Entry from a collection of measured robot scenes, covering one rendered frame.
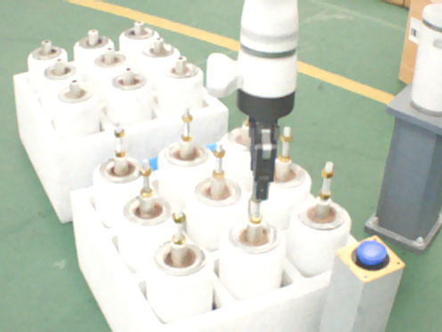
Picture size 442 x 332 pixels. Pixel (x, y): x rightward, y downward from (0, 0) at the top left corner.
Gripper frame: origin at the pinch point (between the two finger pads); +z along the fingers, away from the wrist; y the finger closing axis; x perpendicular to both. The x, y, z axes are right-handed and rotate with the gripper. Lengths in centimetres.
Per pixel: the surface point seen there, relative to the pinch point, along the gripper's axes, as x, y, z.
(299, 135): -16, 71, 36
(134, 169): 18.8, 15.9, 10.1
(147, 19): 29, 149, 36
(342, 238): -13.5, 1.4, 11.9
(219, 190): 5.0, 9.5, 9.2
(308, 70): -23, 109, 36
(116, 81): 26, 48, 10
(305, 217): -7.9, 4.3, 10.1
